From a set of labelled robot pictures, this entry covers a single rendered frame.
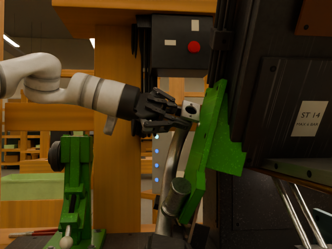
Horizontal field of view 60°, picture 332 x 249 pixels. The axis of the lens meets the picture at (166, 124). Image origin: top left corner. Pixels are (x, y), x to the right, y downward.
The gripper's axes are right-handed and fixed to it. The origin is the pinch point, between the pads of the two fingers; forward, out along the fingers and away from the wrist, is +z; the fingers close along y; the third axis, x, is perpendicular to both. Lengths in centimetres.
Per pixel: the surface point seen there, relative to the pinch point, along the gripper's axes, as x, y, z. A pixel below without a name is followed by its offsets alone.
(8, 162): 811, 484, -387
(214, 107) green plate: -11.0, -7.7, 2.9
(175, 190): -0.9, -19.4, -0.2
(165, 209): 5.2, -19.8, -0.3
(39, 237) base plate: 40, -16, -26
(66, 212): 24.3, -15.4, -19.7
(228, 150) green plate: -5.6, -11.6, 7.5
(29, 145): 766, 540, -341
